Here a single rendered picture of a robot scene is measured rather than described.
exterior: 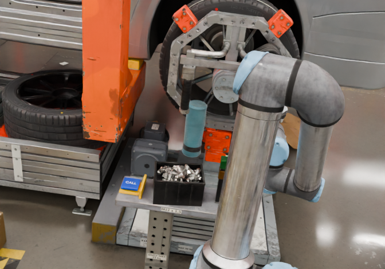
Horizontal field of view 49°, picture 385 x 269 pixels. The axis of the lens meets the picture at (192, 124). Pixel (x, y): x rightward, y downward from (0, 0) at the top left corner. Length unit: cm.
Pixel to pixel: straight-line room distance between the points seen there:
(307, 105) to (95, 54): 103
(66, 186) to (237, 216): 129
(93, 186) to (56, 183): 19
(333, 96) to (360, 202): 187
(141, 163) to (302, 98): 130
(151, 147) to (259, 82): 122
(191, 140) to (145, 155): 32
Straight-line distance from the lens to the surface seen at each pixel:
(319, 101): 100
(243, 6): 190
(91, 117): 191
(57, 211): 238
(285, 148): 144
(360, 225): 266
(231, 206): 112
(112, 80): 180
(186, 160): 240
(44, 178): 228
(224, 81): 175
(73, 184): 224
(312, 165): 129
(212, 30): 232
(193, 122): 186
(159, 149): 213
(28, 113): 226
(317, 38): 227
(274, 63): 101
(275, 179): 150
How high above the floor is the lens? 153
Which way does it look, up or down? 28 degrees down
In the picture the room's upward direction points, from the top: 7 degrees clockwise
